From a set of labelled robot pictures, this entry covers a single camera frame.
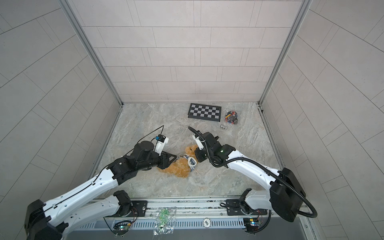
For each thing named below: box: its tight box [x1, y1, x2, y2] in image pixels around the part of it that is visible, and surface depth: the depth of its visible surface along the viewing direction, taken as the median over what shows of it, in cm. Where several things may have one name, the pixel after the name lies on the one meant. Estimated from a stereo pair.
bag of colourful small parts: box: [225, 110, 238, 125], surface depth 107 cm
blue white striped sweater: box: [178, 153, 197, 172], surface depth 76 cm
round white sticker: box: [203, 218, 211, 228], surface depth 69 cm
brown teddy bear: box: [158, 144, 199, 178], surface depth 76 cm
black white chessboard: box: [187, 103, 222, 122], surface depth 110 cm
